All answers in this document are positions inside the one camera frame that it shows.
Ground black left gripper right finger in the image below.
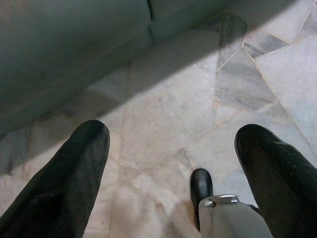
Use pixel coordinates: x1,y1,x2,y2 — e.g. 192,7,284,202
234,123,317,238

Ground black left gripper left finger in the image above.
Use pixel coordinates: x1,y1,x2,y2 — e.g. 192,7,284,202
0,119,110,238

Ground grey-green leather sofa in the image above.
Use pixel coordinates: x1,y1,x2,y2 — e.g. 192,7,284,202
0,0,300,136

